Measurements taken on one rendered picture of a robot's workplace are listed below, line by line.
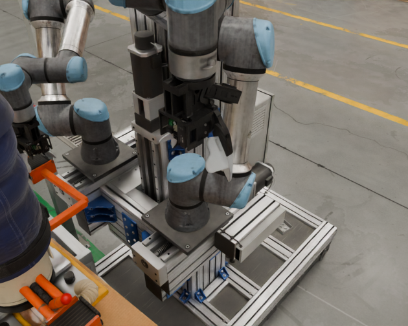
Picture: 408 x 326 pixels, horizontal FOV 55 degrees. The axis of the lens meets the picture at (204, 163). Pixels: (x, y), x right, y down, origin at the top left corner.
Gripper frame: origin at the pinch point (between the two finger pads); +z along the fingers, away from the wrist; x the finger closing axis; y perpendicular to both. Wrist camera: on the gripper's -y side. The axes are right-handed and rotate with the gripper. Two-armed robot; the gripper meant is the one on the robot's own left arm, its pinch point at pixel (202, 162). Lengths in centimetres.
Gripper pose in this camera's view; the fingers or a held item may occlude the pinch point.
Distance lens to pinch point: 76.4
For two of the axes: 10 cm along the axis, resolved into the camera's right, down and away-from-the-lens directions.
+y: -6.8, 4.6, -5.7
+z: 0.0, 7.7, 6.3
